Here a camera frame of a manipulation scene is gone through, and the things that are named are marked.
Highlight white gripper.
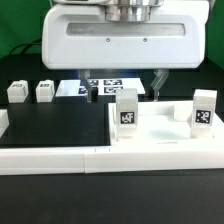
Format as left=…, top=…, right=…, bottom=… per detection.
left=42, top=4, right=209, bottom=103

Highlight white square table top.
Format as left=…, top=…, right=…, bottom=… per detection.
left=108, top=101, right=224, bottom=146

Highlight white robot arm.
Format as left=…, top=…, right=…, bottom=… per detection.
left=42, top=0, right=216, bottom=97

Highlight white sheet with tags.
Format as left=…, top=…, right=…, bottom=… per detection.
left=56, top=78, right=145, bottom=97

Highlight white U-shaped fence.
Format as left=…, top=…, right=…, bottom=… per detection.
left=0, top=109, right=224, bottom=176

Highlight black cables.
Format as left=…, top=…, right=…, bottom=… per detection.
left=8, top=38, right=44, bottom=56

